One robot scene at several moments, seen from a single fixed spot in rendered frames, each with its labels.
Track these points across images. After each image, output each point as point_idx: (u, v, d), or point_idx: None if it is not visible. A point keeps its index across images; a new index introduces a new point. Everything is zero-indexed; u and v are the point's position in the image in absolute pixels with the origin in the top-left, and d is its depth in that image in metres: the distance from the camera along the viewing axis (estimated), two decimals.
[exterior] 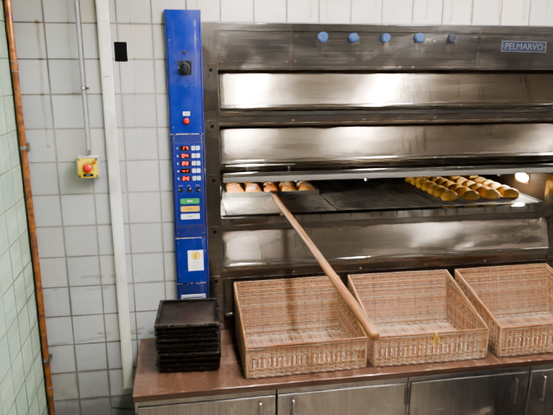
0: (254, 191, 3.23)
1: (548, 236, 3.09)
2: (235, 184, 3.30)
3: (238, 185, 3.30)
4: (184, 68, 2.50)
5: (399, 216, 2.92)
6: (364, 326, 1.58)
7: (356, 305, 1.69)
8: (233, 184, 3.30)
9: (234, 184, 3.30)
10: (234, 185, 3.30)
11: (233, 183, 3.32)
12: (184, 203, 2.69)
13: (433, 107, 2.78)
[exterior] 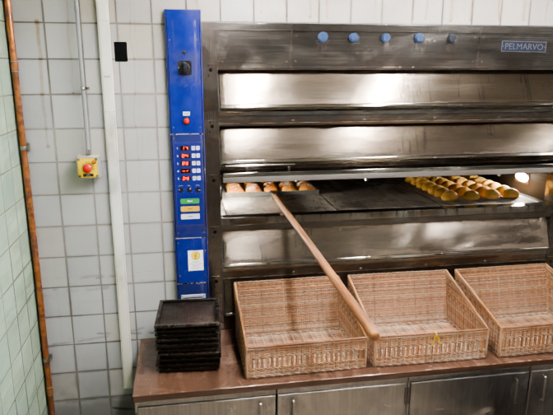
0: (254, 191, 3.23)
1: (548, 236, 3.09)
2: (235, 184, 3.30)
3: (238, 185, 3.30)
4: (184, 68, 2.50)
5: (399, 216, 2.92)
6: (364, 326, 1.58)
7: (356, 305, 1.69)
8: (233, 184, 3.30)
9: (234, 184, 3.30)
10: (234, 185, 3.30)
11: (233, 183, 3.32)
12: (184, 203, 2.69)
13: (433, 107, 2.78)
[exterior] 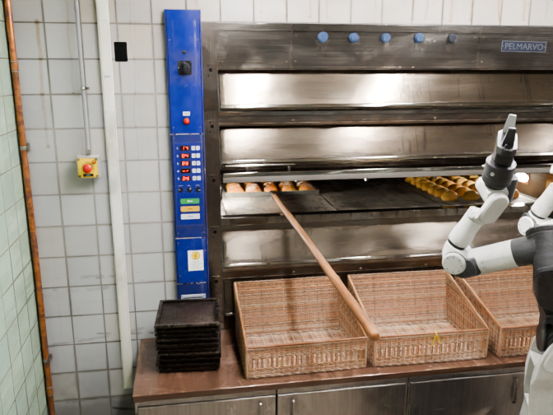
0: (254, 191, 3.23)
1: None
2: (235, 184, 3.30)
3: (238, 185, 3.30)
4: (184, 68, 2.50)
5: (399, 216, 2.92)
6: (364, 326, 1.58)
7: (356, 305, 1.69)
8: (233, 184, 3.30)
9: (234, 184, 3.30)
10: (234, 185, 3.30)
11: (233, 183, 3.32)
12: (184, 203, 2.69)
13: (433, 107, 2.78)
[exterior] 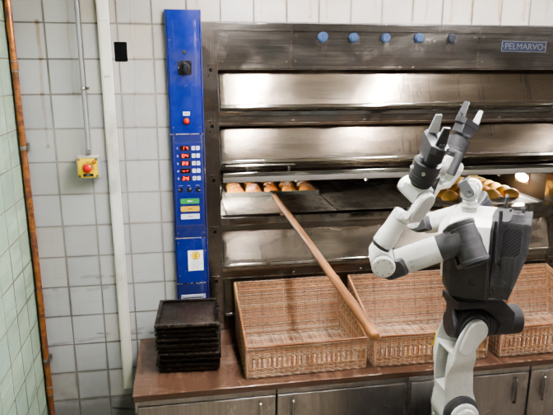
0: (254, 191, 3.23)
1: (548, 236, 3.09)
2: (235, 184, 3.30)
3: (238, 185, 3.30)
4: (184, 68, 2.50)
5: None
6: (364, 326, 1.58)
7: (356, 305, 1.69)
8: (233, 184, 3.30)
9: (234, 184, 3.30)
10: (234, 185, 3.30)
11: (233, 183, 3.32)
12: (184, 203, 2.69)
13: (433, 107, 2.78)
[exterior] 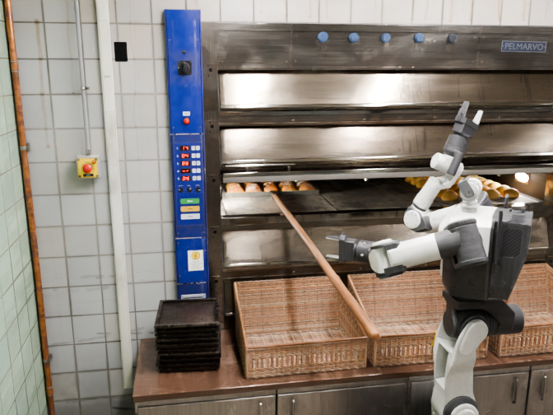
0: (254, 191, 3.23)
1: (548, 236, 3.09)
2: (235, 184, 3.30)
3: (238, 185, 3.30)
4: (184, 68, 2.50)
5: (399, 216, 2.92)
6: (364, 326, 1.58)
7: (356, 305, 1.69)
8: (233, 184, 3.30)
9: (234, 184, 3.30)
10: (234, 185, 3.30)
11: (233, 183, 3.32)
12: (184, 203, 2.69)
13: (433, 107, 2.78)
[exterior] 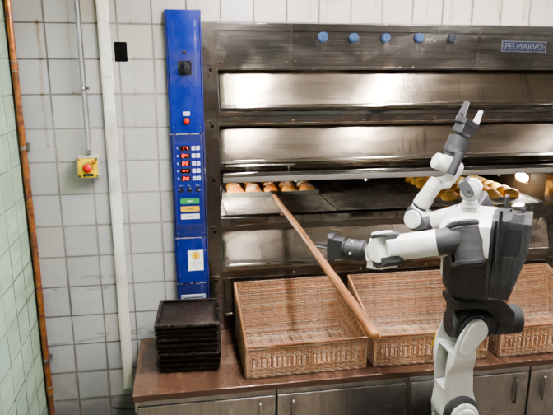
0: (254, 191, 3.23)
1: (548, 236, 3.09)
2: (235, 184, 3.30)
3: (238, 185, 3.30)
4: (184, 68, 2.50)
5: (399, 216, 2.92)
6: (364, 326, 1.58)
7: (356, 305, 1.69)
8: (233, 184, 3.30)
9: (234, 184, 3.30)
10: (234, 185, 3.30)
11: (233, 183, 3.32)
12: (184, 203, 2.69)
13: (433, 107, 2.78)
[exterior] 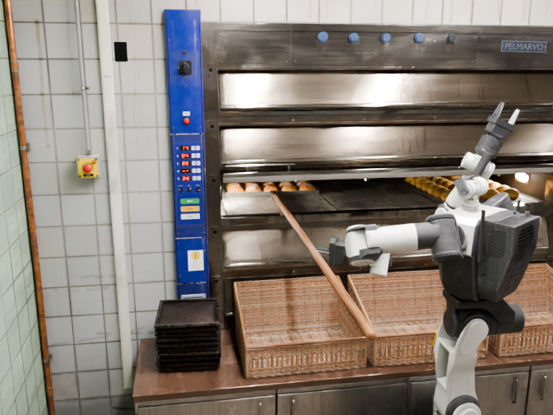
0: (254, 191, 3.23)
1: (548, 236, 3.09)
2: (235, 184, 3.31)
3: (238, 185, 3.30)
4: (184, 68, 2.50)
5: (399, 216, 2.92)
6: (360, 326, 1.58)
7: (354, 305, 1.69)
8: (233, 184, 3.30)
9: (234, 184, 3.31)
10: (234, 185, 3.30)
11: (233, 183, 3.32)
12: (184, 203, 2.69)
13: (433, 107, 2.78)
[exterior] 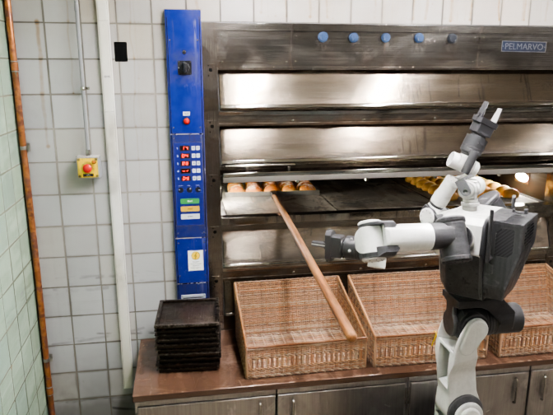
0: (254, 191, 3.24)
1: (548, 236, 3.09)
2: (236, 184, 3.31)
3: (239, 185, 3.31)
4: (184, 68, 2.50)
5: (399, 216, 2.92)
6: (341, 328, 1.57)
7: (337, 305, 1.68)
8: (234, 184, 3.31)
9: (234, 184, 3.31)
10: (235, 185, 3.31)
11: (234, 183, 3.33)
12: (184, 203, 2.69)
13: (433, 107, 2.78)
